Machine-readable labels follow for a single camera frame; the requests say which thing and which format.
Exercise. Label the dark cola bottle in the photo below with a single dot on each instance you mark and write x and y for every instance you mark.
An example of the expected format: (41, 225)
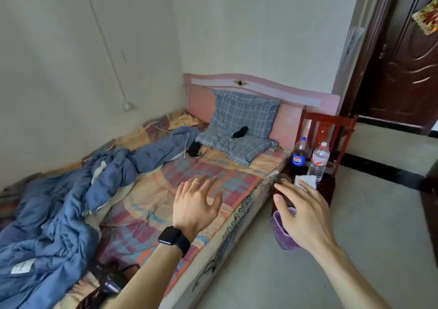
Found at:
(300, 160)

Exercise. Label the large blue checked pillow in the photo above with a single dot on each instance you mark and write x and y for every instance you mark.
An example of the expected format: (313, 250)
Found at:
(246, 110)

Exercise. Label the purple eye mask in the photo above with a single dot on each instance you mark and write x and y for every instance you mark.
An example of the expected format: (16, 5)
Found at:
(194, 149)

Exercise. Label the pink bed headboard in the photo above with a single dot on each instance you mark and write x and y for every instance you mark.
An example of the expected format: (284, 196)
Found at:
(291, 124)

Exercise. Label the red wooden chair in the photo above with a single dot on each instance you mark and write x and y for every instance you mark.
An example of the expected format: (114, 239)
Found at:
(325, 122)

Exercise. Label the black smartwatch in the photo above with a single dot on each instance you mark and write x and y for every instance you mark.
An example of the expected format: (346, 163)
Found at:
(171, 237)

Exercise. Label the black hair dryer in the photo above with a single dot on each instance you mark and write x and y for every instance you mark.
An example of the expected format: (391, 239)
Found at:
(113, 285)

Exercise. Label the crumpled yellow cloth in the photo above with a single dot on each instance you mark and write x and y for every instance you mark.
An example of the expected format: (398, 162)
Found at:
(183, 120)

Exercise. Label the blue quilt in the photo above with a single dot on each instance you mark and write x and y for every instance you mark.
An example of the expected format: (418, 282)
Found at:
(51, 223)

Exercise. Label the white wall socket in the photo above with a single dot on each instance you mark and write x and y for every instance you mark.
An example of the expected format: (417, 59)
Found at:
(128, 106)

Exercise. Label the pink eye mask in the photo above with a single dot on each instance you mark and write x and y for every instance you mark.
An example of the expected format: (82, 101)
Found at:
(240, 132)

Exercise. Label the purple waste bin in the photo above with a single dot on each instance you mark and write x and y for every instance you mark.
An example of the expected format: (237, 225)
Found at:
(284, 240)

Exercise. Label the clear water bottle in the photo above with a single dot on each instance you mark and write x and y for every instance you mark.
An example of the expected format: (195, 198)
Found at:
(318, 163)

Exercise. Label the black eyeglasses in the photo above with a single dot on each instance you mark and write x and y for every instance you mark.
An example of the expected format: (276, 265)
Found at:
(204, 126)

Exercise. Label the dark brown door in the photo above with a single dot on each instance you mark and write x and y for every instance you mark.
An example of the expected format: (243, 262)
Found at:
(403, 79)

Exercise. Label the person's right hand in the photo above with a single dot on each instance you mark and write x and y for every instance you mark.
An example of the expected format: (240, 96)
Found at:
(308, 216)

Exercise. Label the white paper sheet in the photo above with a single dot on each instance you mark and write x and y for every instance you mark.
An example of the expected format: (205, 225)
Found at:
(354, 40)

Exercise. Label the person's left hand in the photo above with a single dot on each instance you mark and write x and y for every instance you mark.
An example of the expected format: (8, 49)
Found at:
(193, 209)

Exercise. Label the white tissue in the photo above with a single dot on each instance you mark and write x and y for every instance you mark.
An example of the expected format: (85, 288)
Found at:
(306, 181)

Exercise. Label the person's left forearm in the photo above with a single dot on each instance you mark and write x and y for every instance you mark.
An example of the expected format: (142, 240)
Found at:
(147, 278)

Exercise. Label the dark brown door frame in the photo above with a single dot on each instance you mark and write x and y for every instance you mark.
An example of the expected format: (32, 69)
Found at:
(371, 42)

